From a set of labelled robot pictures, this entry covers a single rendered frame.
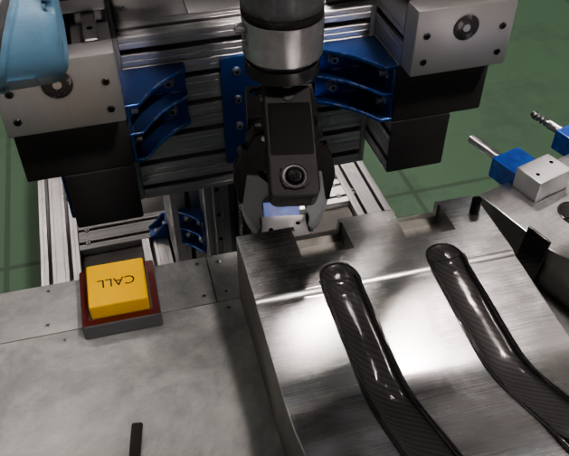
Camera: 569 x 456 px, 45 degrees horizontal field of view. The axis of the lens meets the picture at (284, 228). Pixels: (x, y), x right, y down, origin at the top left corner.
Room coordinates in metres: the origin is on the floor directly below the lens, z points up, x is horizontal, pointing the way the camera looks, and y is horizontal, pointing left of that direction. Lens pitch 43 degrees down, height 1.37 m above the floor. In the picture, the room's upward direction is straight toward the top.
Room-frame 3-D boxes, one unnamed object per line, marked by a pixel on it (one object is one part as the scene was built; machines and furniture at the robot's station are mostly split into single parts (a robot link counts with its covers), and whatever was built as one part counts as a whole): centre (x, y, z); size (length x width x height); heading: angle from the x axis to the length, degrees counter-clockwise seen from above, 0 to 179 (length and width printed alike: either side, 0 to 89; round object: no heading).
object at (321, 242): (0.50, -0.04, 0.87); 0.05 x 0.05 x 0.04; 14
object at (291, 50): (0.58, 0.00, 1.07); 0.08 x 0.08 x 0.05
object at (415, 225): (0.53, -0.14, 0.87); 0.05 x 0.05 x 0.04; 14
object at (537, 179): (0.67, -0.27, 0.85); 0.13 x 0.05 x 0.05; 32
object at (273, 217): (0.61, 0.00, 0.83); 0.13 x 0.05 x 0.05; 5
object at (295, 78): (0.59, 0.00, 0.99); 0.09 x 0.08 x 0.12; 5
